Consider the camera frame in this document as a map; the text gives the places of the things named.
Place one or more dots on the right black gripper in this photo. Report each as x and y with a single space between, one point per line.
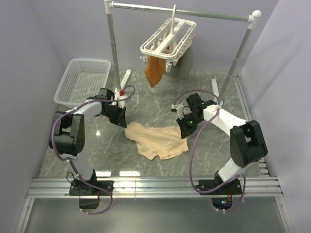
185 131

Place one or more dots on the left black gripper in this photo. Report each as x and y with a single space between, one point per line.
121 120

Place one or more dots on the beige underwear shorts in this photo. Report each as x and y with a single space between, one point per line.
162 142

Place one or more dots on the white clip drying hanger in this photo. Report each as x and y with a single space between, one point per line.
173 28

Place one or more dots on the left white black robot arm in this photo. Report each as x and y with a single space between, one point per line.
67 139

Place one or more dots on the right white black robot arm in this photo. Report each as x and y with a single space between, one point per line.
247 143

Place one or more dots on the orange underwear on hanger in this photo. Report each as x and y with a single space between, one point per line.
155 70

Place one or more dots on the white metal clothes rack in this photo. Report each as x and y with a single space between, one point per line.
251 19

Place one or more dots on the white perforated plastic basket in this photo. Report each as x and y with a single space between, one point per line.
82 79

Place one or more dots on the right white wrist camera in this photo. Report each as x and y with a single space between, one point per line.
180 109

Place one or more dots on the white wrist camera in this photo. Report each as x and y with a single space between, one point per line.
180 109
120 97

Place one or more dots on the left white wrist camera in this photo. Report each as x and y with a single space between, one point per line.
120 97

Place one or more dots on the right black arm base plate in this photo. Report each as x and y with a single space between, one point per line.
233 187

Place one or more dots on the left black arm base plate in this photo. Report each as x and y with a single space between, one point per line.
78 188

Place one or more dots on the aluminium mounting rail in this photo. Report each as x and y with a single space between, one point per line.
167 187

